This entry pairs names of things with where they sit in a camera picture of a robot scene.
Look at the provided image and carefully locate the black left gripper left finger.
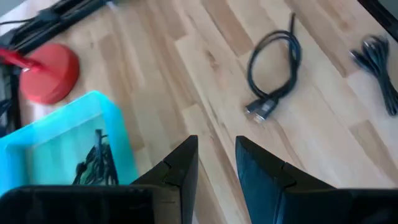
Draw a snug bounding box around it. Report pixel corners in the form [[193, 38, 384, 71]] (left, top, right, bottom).
[[0, 134, 200, 224]]

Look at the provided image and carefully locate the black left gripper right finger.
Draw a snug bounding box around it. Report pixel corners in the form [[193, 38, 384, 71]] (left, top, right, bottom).
[[234, 135, 398, 224]]

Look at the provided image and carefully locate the short black USB cable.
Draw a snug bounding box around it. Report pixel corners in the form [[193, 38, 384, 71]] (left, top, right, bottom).
[[92, 128, 119, 186]]

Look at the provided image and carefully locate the black braided USB cable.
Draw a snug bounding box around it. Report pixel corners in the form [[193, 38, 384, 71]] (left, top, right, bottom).
[[243, 12, 303, 124]]

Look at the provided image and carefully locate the thick black USB cable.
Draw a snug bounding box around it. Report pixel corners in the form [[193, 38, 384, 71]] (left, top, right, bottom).
[[349, 34, 398, 117]]

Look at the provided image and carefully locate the teal plastic bin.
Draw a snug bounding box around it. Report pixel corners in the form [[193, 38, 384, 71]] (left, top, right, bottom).
[[0, 90, 139, 197]]

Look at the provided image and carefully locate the red desk lamp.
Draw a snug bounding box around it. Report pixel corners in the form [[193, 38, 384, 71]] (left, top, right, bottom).
[[0, 42, 81, 106]]

